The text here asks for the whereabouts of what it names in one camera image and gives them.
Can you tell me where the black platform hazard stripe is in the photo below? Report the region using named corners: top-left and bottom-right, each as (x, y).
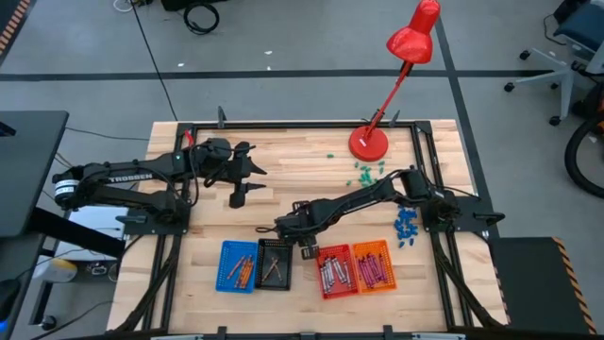
top-left (488, 235), bottom-right (599, 335)

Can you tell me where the red desk lamp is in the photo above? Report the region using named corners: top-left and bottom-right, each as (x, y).
top-left (347, 0), bottom-right (443, 162)

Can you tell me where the red plastic basket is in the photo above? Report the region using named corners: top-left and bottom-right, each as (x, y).
top-left (314, 243), bottom-right (361, 301)

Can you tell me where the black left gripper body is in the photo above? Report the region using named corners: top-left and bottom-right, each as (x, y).
top-left (201, 137), bottom-right (259, 210)

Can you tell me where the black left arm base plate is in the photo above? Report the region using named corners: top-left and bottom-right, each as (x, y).
top-left (123, 196), bottom-right (193, 236)

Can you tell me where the grey office chair blue seat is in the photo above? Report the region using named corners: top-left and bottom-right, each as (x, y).
top-left (502, 0), bottom-right (604, 128)

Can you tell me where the black plastic basket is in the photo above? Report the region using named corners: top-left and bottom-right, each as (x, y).
top-left (254, 238), bottom-right (294, 292)

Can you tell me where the blue plastic basket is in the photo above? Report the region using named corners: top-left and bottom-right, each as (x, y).
top-left (215, 239), bottom-right (260, 295)

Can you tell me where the black desk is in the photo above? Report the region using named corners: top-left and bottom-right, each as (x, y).
top-left (0, 110), bottom-right (70, 237)

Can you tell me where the white box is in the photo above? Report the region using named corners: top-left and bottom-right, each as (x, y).
top-left (54, 205), bottom-right (128, 262)

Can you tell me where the black mat hazard stripe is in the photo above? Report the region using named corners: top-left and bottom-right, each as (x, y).
top-left (0, 0), bottom-right (33, 58)

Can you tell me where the black aluminium table frame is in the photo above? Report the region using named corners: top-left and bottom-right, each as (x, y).
top-left (108, 106), bottom-right (509, 340)

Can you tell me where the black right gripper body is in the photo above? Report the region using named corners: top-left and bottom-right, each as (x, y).
top-left (274, 200), bottom-right (322, 262)

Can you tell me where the orange plastic basket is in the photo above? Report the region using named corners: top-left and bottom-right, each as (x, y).
top-left (351, 239), bottom-right (398, 295)

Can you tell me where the white and yellow object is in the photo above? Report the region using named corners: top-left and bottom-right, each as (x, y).
top-left (33, 257), bottom-right (79, 283)

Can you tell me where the coiled black cable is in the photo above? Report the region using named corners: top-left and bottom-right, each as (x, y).
top-left (182, 2), bottom-right (221, 36)

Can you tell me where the long black floor cable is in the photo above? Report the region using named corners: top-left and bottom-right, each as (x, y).
top-left (129, 0), bottom-right (179, 123)

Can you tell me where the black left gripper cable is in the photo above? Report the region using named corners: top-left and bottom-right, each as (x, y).
top-left (188, 144), bottom-right (227, 209)

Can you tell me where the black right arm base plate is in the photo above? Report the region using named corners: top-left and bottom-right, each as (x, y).
top-left (418, 195), bottom-right (506, 233)

